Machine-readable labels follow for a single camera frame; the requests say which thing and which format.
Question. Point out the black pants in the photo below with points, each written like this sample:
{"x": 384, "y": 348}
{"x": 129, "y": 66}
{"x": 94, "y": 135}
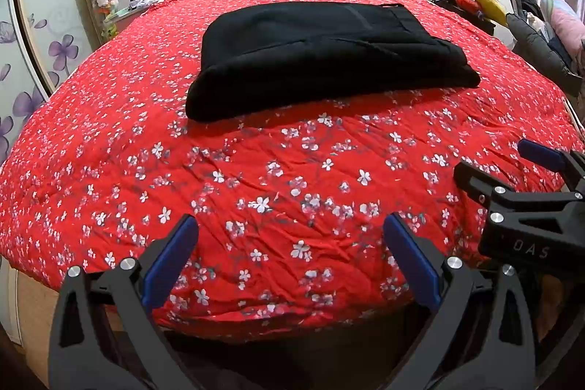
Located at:
{"x": 320, "y": 52}

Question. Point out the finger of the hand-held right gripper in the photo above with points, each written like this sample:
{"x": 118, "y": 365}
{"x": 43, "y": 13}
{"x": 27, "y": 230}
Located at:
{"x": 477, "y": 184}
{"x": 541, "y": 154}

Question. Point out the wooden bed frame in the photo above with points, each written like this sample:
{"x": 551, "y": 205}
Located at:
{"x": 36, "y": 307}

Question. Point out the wardrobe door with purple flowers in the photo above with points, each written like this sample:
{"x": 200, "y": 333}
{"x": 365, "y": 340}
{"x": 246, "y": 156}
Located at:
{"x": 41, "y": 29}

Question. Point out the yellow-green plush toy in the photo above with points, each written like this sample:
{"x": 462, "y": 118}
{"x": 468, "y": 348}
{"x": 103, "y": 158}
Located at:
{"x": 114, "y": 17}

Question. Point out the yellow cloth item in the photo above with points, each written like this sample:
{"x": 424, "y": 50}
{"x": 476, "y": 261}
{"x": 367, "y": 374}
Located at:
{"x": 489, "y": 4}

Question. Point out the pink patterned pillow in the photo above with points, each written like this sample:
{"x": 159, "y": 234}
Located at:
{"x": 566, "y": 22}

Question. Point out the pink bedside cabinet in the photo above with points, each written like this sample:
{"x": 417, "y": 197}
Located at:
{"x": 135, "y": 4}

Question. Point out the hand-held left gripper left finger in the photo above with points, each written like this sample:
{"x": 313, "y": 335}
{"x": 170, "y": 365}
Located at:
{"x": 167, "y": 262}

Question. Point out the red floral blanket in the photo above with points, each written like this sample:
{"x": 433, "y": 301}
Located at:
{"x": 274, "y": 170}

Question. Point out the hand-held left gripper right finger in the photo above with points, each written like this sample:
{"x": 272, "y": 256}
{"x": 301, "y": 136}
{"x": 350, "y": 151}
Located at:
{"x": 413, "y": 262}

